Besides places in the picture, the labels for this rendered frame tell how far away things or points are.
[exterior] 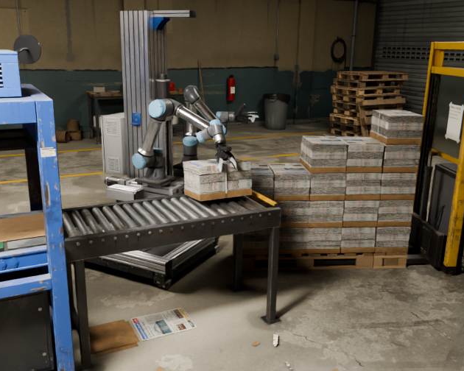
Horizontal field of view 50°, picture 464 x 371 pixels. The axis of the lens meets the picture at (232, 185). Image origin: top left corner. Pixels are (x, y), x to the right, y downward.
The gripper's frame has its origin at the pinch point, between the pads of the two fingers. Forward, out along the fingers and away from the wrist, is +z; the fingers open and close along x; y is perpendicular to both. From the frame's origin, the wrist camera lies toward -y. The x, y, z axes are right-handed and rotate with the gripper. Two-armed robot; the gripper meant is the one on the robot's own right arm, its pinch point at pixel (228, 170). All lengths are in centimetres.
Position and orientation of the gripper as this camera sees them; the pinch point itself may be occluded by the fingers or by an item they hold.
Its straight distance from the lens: 314.5
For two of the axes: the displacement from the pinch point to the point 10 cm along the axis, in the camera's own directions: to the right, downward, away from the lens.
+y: -3.6, 3.2, 8.7
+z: 2.4, 9.4, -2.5
